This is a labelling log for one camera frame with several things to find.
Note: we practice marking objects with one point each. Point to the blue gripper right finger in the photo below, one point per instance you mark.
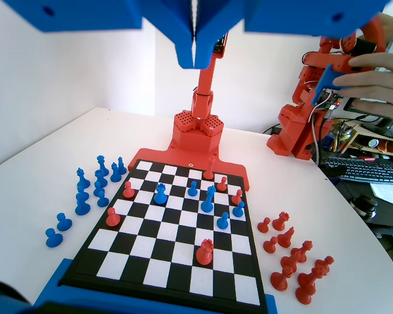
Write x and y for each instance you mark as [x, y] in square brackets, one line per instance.
[206, 29]

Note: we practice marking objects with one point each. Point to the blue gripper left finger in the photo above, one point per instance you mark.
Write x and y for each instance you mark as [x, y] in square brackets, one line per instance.
[183, 29]

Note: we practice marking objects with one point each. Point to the blue king piece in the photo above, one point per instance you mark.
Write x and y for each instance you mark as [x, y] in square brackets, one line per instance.
[208, 204]

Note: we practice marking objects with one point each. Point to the red robot arm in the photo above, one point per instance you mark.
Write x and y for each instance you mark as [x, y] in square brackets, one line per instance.
[196, 131]

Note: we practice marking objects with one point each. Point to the red chess king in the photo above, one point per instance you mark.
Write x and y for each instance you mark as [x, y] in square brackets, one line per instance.
[209, 171]

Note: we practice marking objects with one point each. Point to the blue chess queen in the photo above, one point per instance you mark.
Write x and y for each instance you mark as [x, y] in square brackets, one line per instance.
[101, 163]

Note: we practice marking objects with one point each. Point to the blue chess pawn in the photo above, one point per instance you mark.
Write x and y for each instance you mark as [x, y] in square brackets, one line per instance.
[102, 201]
[238, 211]
[192, 191]
[53, 241]
[98, 191]
[64, 224]
[222, 224]

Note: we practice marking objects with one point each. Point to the blue chess rook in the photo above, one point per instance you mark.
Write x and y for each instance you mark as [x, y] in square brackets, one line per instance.
[160, 197]

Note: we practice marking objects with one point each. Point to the red chess piece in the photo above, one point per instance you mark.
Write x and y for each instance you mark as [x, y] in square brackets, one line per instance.
[279, 281]
[324, 263]
[288, 262]
[304, 292]

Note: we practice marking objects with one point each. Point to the person's hand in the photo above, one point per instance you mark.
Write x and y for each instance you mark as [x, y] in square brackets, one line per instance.
[376, 85]

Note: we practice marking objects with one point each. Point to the black monitor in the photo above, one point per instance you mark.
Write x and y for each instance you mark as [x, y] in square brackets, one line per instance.
[376, 109]

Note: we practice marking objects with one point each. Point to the black and white chessboard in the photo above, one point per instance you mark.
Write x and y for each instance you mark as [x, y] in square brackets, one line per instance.
[170, 235]

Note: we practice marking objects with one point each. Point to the wooden desk organizer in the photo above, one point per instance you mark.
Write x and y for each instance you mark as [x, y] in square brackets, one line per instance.
[383, 142]

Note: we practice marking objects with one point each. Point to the black keyboard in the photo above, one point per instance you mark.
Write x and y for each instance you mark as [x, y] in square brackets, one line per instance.
[366, 168]

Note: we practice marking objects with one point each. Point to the white paper sheet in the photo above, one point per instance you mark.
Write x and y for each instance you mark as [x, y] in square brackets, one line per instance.
[391, 194]

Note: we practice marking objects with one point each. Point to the dark rounded object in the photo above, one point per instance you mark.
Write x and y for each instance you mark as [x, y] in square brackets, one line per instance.
[3, 299]

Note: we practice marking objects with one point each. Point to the blue circuit board bracket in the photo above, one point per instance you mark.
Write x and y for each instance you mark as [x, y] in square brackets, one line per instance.
[325, 80]

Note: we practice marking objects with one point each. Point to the red board base plate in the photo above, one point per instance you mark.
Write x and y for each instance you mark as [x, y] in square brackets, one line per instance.
[147, 154]

